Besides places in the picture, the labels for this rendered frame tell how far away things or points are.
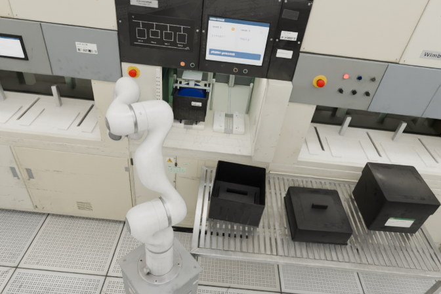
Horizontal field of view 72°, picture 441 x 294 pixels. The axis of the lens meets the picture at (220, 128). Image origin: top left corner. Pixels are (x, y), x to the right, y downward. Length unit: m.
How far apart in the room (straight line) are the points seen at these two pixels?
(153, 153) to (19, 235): 1.85
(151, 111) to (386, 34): 1.15
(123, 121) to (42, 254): 1.74
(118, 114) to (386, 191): 1.36
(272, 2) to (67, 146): 1.47
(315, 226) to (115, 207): 1.44
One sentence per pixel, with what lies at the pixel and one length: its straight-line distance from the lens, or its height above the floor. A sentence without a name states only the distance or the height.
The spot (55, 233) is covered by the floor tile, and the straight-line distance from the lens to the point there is 2.71.
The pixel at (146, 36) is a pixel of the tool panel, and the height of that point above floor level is 1.55.
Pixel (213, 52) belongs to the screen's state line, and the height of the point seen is 1.51.
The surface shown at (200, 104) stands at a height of 1.07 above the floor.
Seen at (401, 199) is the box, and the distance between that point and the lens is 1.81.
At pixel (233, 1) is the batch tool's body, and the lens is 1.47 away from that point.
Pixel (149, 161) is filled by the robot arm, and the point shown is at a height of 1.36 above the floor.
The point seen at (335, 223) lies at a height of 0.86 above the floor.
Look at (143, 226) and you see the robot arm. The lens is 1.18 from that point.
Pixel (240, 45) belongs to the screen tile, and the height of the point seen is 1.56.
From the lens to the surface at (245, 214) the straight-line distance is 1.63.
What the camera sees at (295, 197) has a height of 0.86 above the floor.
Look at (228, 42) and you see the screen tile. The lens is 1.53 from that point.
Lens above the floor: 2.11
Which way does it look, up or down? 37 degrees down
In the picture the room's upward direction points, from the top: 8 degrees clockwise
